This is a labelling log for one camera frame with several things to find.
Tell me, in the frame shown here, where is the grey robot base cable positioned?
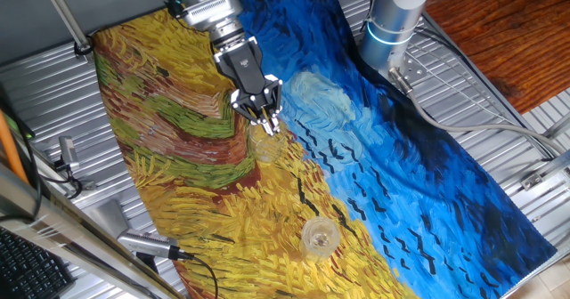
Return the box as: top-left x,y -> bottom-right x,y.
389,67 -> 566,158

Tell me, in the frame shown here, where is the glass stirring rod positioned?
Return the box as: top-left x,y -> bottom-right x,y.
265,119 -> 281,156

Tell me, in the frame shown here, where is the small metal corner bracket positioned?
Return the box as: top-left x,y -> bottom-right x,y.
519,172 -> 545,191

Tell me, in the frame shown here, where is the aluminium frame post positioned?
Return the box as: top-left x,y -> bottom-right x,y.
0,163 -> 186,299

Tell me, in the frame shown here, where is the thin black camera cable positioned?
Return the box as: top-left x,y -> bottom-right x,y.
189,253 -> 220,299

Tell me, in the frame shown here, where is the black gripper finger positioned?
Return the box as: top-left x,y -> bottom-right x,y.
230,89 -> 273,136
259,74 -> 285,134

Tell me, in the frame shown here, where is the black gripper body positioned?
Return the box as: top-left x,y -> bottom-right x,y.
213,36 -> 271,98

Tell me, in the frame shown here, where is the painted wheat field cloth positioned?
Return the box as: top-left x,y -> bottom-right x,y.
91,0 -> 558,299

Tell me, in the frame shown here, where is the thick black cable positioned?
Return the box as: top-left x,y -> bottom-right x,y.
0,102 -> 44,223

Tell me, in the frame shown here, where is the thick-rimmed clear glass beaker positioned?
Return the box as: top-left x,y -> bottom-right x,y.
298,216 -> 342,264

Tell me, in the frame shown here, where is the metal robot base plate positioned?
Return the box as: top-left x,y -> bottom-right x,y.
398,52 -> 428,86

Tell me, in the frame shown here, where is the long silver camera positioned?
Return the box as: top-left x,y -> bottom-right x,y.
116,227 -> 196,263

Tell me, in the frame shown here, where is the aluminium profile bar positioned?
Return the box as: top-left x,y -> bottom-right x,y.
532,149 -> 570,180
541,111 -> 570,141

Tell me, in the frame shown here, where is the black keyboard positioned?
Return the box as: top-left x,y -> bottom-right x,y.
0,225 -> 77,299

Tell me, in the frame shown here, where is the small silver camera on mount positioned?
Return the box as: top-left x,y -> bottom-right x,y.
53,136 -> 97,192

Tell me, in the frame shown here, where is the orange pole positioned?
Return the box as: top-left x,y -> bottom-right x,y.
0,109 -> 30,184

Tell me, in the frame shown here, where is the thin aluminium pole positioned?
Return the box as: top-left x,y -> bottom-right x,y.
37,0 -> 94,55

